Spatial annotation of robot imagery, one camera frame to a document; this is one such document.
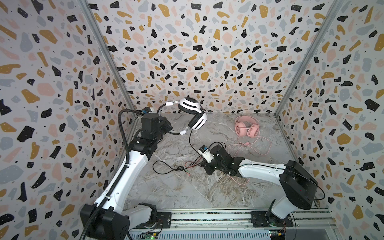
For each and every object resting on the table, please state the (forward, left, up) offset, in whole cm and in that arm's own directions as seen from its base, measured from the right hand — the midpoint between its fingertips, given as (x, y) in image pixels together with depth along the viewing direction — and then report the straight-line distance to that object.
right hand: (198, 161), depth 83 cm
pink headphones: (+35, -35, -9) cm, 50 cm away
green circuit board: (-33, +22, -10) cm, 41 cm away
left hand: (+12, +15, +23) cm, 30 cm away
